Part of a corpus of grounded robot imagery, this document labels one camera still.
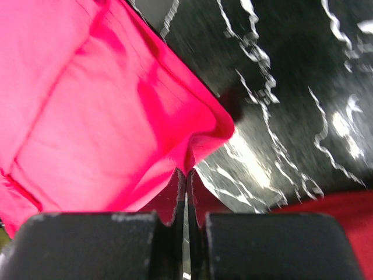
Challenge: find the bright pink t shirt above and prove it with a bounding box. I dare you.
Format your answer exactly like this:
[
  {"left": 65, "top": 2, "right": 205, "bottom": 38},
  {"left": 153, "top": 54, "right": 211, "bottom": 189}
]
[{"left": 1, "top": 1, "right": 234, "bottom": 236}]

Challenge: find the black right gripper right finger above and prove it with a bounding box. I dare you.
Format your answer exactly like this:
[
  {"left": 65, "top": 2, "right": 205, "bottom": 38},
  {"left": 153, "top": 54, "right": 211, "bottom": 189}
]
[{"left": 186, "top": 170, "right": 364, "bottom": 279}]

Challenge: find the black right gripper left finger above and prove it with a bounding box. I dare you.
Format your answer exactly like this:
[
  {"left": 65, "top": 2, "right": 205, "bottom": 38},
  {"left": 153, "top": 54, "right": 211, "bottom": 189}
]
[{"left": 1, "top": 170, "right": 186, "bottom": 279}]

